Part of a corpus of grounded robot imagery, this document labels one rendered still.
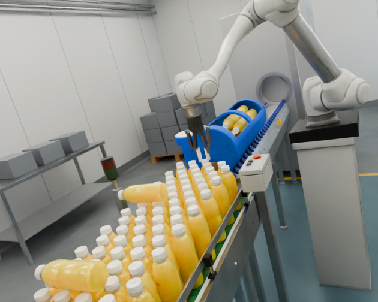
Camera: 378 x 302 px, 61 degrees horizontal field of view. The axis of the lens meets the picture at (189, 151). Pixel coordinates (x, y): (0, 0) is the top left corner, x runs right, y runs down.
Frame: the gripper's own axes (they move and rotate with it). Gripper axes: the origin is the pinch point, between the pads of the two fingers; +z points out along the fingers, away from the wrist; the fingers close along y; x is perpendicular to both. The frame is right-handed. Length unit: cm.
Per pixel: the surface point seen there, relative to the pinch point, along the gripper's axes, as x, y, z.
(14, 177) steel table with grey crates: -76, 262, 21
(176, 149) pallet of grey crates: -353, 213, 90
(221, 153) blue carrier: -16.3, -3.0, 5.7
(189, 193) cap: 39.6, -8.6, 3.1
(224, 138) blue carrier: -15.1, -7.1, -2.8
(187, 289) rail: 75, -19, 17
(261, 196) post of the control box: 10.4, -27.6, 19.8
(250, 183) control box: 18.5, -26.6, 9.6
